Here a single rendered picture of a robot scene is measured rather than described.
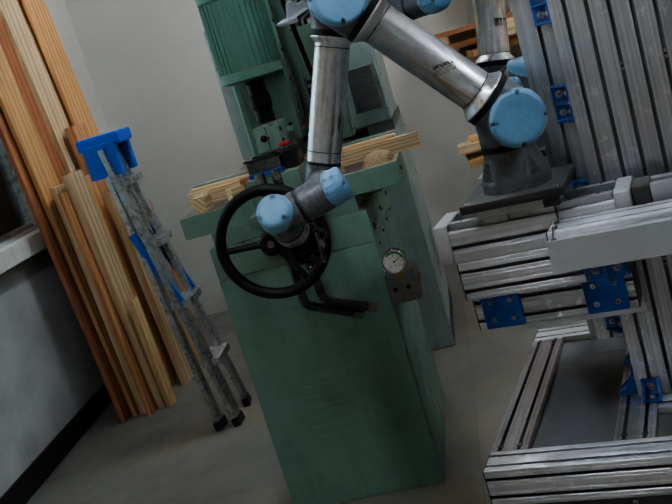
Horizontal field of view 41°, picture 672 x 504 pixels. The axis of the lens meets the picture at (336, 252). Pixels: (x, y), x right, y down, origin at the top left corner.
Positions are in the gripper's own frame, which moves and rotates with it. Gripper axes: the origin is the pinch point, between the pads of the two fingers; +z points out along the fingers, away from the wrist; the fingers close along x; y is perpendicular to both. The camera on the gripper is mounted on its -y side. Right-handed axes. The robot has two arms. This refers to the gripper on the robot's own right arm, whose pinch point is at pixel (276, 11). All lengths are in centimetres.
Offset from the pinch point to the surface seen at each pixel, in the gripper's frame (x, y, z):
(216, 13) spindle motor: -1.1, 4.1, 14.9
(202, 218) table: 34, -32, 33
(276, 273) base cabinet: 45, -48, 18
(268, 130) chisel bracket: 14.9, -24.7, 11.5
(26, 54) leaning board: -129, -60, 134
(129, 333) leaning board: -29, -139, 115
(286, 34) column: -17.3, -18.2, 3.2
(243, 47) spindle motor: 4.8, -4.2, 10.7
